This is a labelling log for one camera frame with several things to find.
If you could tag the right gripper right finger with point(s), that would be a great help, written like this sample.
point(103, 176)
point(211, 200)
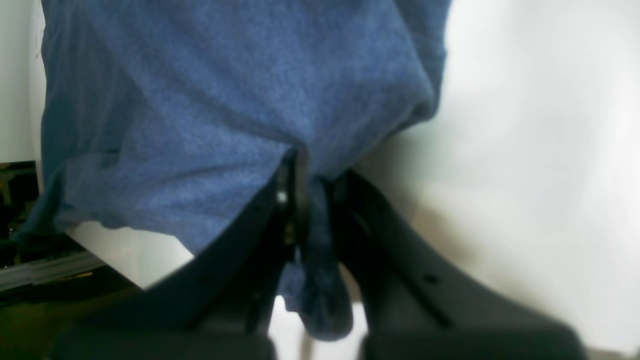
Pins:
point(418, 305)

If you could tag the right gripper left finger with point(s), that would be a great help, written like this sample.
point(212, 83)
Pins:
point(219, 305)

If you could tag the dark blue T-shirt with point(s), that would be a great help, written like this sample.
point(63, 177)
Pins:
point(169, 115)

